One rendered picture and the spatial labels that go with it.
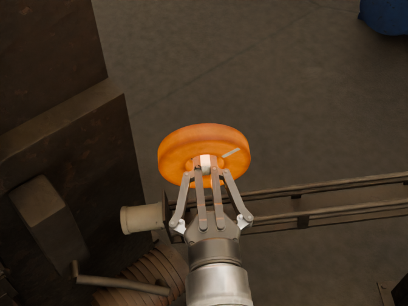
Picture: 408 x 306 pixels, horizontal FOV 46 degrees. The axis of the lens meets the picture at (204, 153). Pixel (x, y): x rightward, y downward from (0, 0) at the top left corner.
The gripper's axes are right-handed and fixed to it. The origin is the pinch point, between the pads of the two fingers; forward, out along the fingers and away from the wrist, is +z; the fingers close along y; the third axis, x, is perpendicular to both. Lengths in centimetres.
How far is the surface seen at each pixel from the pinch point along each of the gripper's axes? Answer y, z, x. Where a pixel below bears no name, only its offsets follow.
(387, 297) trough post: 61, -2, -92
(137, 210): -13.5, 2.1, -22.9
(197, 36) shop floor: 8, 135, -99
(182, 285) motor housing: -5.5, -7.7, -42.7
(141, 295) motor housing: -14.5, -10.6, -39.1
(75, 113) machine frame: -23.2, 14.7, -5.7
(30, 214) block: -31.6, -2.7, -12.1
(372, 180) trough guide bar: 35.9, 4.1, -21.0
